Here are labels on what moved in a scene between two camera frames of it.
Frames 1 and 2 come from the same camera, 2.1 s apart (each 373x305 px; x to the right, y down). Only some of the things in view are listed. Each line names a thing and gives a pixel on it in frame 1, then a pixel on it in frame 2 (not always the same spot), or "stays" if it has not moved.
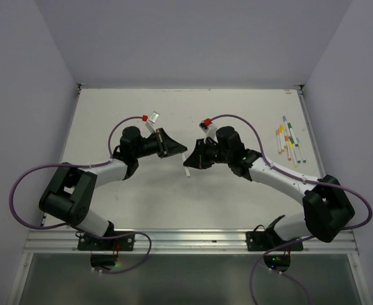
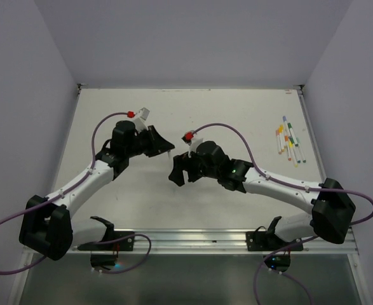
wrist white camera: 151,121 to 140,123
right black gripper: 197,157 to 180,162
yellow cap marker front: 281,131 stays
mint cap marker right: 301,150 stays
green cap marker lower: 292,142 stays
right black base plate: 266,241 stays
